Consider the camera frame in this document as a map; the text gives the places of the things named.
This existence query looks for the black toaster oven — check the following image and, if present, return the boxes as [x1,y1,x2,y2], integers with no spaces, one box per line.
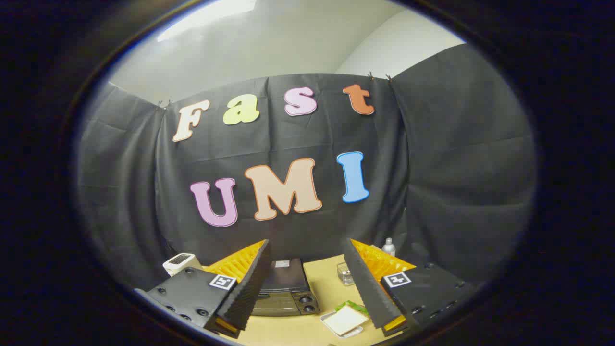
[250,258,320,317]

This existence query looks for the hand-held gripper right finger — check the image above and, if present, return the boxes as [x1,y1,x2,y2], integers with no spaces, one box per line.
[342,238,481,337]

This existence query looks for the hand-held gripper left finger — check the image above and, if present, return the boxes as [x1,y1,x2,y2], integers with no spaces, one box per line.
[135,239,272,339]

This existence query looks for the white plastic dish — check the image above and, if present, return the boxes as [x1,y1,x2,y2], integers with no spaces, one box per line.
[320,310,364,339]

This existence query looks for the white bread toaster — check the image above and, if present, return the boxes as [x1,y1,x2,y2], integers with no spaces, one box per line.
[162,253,203,277]

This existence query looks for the sandwich with lettuce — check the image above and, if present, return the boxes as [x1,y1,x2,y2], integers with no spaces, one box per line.
[327,300,370,336]

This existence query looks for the clear glass container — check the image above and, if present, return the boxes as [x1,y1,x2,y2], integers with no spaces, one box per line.
[336,262,355,286]

